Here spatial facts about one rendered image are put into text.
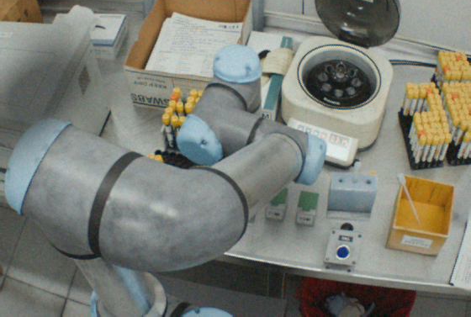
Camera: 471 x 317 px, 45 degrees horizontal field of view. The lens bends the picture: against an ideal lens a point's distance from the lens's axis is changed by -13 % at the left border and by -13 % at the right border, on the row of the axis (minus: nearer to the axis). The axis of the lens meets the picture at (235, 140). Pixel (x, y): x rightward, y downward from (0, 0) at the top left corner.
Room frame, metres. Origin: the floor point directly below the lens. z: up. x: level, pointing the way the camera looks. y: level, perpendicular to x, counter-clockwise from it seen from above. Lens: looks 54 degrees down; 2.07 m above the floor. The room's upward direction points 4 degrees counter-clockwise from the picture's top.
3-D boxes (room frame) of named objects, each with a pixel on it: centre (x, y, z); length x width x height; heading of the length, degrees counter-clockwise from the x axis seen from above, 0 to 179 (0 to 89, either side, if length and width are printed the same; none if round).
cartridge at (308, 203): (0.65, -0.14, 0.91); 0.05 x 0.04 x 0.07; 163
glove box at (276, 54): (1.01, -0.08, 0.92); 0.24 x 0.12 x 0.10; 163
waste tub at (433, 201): (0.59, -0.39, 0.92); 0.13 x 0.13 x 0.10; 70
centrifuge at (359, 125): (0.92, -0.24, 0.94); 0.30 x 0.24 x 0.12; 154
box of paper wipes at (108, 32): (1.24, 0.40, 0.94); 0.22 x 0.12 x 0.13; 77
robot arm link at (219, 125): (0.60, 0.02, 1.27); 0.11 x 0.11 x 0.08; 61
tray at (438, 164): (0.82, -0.45, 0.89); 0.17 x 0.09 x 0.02; 0
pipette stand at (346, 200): (0.66, -0.24, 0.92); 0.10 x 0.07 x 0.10; 79
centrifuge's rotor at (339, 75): (0.93, -0.25, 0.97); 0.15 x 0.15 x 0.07
